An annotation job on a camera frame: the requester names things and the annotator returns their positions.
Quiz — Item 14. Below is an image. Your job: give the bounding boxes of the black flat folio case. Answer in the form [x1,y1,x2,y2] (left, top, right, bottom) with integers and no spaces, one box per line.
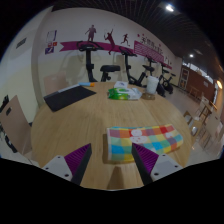
[43,84,98,112]

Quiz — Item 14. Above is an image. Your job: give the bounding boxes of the green wet wipes pack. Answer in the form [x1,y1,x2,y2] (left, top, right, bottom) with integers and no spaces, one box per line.
[107,87,143,101]

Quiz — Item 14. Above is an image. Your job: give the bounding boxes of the light wooden chair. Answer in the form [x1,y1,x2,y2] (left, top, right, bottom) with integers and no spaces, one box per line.
[0,94,33,156]
[43,73,69,96]

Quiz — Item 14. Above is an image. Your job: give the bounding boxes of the wooden shelf unit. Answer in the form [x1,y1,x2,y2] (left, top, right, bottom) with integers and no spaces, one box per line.
[179,66,190,90]

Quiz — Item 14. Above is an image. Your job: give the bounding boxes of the white wall poster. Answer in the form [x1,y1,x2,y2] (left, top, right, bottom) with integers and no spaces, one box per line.
[46,29,58,43]

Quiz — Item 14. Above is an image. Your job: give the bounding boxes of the round wooden coaster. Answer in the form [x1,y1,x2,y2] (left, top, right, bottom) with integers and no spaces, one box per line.
[141,92,157,101]

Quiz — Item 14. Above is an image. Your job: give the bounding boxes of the grey wall sign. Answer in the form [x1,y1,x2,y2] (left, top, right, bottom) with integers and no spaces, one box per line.
[15,37,28,49]

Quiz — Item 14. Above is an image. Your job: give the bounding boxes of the magenta sports wall decal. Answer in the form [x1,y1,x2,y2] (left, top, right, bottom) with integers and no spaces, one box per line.
[59,23,174,70]

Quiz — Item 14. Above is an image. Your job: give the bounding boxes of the colourful checkered towel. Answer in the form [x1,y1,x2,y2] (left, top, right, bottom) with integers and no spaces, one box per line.
[106,123,185,164]

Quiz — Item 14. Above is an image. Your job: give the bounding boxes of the small white box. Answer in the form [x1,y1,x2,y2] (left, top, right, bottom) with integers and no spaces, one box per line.
[113,80,130,90]

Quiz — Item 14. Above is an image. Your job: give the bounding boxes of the group of wooden chairs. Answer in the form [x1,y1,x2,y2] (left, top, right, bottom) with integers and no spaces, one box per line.
[182,96,224,158]

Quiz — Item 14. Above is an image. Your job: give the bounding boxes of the purple and red wall poster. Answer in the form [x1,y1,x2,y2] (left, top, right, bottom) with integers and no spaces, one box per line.
[44,41,58,55]

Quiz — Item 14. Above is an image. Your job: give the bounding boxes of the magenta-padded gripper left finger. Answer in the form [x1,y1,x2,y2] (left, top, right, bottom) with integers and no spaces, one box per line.
[41,143,93,186]

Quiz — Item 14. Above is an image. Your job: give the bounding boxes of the ceiling lights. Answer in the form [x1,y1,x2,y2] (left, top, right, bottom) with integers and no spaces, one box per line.
[164,3,224,90]

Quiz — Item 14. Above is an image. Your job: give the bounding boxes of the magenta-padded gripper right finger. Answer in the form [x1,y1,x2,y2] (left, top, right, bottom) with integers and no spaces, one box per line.
[131,143,184,186]

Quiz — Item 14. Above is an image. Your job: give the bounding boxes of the black exercise bike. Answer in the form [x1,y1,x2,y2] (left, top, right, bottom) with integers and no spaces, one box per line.
[119,46,156,88]
[159,63,178,95]
[145,56,167,98]
[76,40,122,83]

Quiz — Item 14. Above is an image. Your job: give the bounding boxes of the white cup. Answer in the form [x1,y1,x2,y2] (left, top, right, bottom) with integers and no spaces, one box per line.
[145,75,160,95]

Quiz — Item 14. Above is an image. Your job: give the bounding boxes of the blue and orange marker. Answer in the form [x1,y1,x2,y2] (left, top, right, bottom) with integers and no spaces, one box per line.
[78,81,96,88]

